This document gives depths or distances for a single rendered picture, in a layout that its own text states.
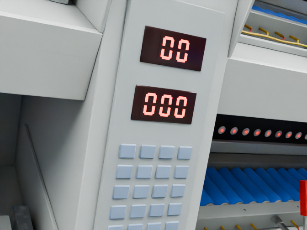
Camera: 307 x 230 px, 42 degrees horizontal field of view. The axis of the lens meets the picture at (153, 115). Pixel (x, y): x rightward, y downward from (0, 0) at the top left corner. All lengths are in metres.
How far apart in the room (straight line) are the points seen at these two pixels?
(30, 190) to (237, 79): 0.19
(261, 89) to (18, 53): 0.18
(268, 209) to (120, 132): 0.26
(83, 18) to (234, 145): 0.33
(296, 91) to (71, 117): 0.18
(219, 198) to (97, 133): 0.23
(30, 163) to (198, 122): 0.16
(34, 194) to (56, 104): 0.08
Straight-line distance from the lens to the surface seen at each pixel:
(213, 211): 0.41
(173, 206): 0.28
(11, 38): 0.23
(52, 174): 0.31
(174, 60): 0.25
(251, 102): 0.32
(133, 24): 0.24
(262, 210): 0.46
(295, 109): 0.36
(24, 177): 0.38
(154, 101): 0.25
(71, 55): 0.24
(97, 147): 0.25
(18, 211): 0.34
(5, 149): 0.44
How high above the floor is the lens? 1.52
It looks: 8 degrees down
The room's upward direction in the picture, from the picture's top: 9 degrees clockwise
